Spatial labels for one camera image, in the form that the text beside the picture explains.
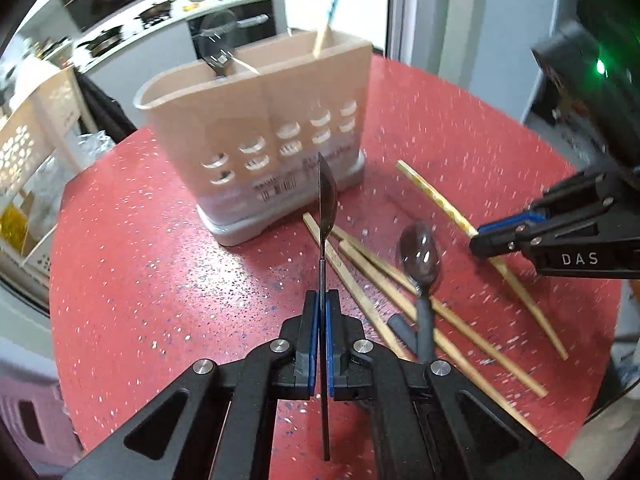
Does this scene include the yellow packet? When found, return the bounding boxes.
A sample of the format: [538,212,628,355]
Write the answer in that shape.
[0,200,32,252]

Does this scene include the clear plastic bag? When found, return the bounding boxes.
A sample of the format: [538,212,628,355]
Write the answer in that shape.
[75,130,117,172]

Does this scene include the dark cloth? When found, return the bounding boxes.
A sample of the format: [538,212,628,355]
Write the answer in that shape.
[76,72,137,144]

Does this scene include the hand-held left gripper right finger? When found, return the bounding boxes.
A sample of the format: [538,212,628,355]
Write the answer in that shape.
[325,289,583,480]

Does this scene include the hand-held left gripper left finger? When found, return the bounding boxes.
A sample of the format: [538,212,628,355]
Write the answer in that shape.
[62,290,321,480]

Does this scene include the blue-striped wooden chopstick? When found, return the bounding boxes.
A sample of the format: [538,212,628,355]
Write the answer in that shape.
[312,0,347,57]

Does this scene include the black-handled metal spoon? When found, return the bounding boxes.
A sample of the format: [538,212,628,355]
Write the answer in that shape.
[191,9,242,79]
[396,221,444,364]
[316,152,337,462]

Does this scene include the beige plastic utensil holder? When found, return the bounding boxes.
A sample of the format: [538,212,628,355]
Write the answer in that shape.
[134,30,374,247]

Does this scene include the plain wooden chopstick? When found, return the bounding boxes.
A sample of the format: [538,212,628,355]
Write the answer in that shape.
[303,213,409,361]
[330,225,549,400]
[397,160,570,361]
[341,241,539,436]

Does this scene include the white perforated storage rack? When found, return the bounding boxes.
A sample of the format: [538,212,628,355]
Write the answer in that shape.
[0,64,87,273]

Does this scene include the black-handled utensil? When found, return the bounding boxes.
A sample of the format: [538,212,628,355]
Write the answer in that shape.
[387,312,419,349]

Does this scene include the pink plastic stool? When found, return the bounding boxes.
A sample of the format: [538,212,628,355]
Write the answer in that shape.
[0,374,83,480]

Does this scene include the black gas stove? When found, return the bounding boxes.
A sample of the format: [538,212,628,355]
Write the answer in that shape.
[75,0,182,59]

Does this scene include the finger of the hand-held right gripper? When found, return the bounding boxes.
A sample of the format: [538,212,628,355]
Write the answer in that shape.
[476,169,640,235]
[469,210,640,279]

